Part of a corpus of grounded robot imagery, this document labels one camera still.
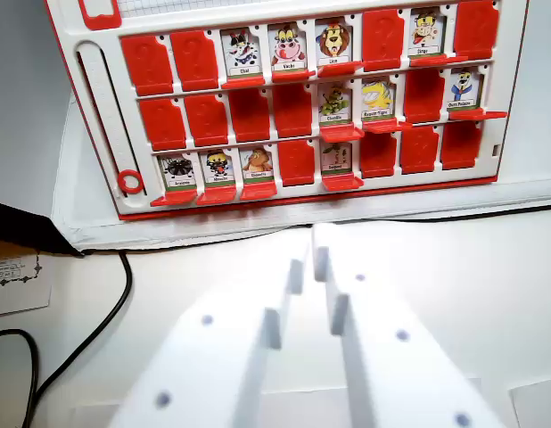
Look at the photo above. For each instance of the red flap with question mark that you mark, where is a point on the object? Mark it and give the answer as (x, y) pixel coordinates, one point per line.
(216, 196)

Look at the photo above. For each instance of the white printed label card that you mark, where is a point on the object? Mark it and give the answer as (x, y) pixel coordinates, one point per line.
(17, 285)

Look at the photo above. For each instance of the red and white game board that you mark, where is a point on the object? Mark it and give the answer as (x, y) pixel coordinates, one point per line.
(257, 111)

